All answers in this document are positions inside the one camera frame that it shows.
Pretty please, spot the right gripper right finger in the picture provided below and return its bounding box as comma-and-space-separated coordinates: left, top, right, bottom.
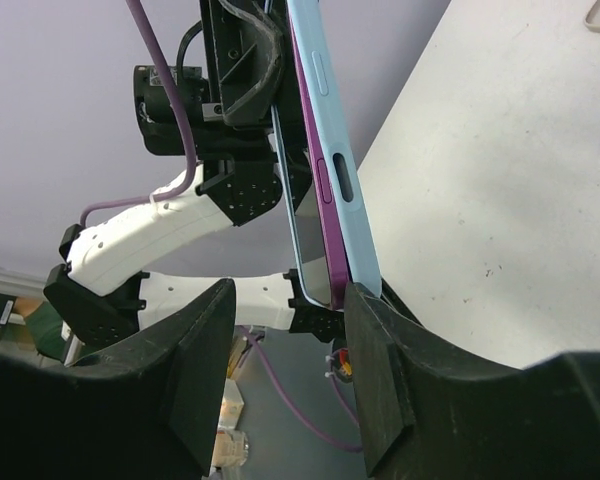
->
344, 284, 600, 479

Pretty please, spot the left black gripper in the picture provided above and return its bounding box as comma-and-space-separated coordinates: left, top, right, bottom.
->
133, 1, 285, 158

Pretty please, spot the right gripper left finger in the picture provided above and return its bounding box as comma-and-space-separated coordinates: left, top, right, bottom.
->
0, 278, 236, 479

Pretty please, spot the light blue phone case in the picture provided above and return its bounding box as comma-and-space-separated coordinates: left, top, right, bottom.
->
272, 1, 382, 308

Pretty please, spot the purple phone from blue case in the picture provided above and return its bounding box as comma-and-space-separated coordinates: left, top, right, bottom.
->
291, 36, 350, 310

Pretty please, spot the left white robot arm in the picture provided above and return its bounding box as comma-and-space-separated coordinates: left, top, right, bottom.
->
44, 1, 348, 347

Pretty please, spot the aluminium frame rail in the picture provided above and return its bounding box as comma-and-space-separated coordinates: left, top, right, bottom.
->
0, 262, 36, 346

